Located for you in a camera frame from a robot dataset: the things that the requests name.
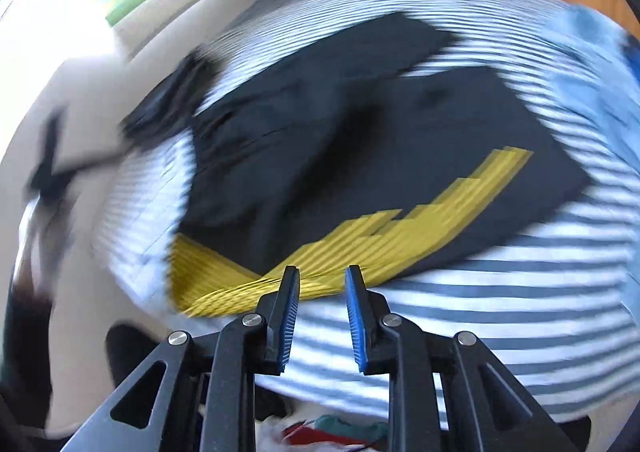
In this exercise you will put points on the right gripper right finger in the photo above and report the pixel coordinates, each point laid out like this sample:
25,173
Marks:
446,393

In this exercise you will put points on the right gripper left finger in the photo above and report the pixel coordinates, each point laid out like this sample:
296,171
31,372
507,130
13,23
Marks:
198,393

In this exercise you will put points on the black shirt with yellow stripes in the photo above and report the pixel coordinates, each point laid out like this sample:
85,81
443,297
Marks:
341,154

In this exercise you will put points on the stack of folded dark clothes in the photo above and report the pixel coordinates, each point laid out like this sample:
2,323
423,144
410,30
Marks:
169,107

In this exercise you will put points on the blue white striped bed quilt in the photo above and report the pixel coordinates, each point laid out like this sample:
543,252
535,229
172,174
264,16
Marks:
547,302

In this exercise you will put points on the light blue garment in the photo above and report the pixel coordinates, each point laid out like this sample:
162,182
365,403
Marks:
599,85

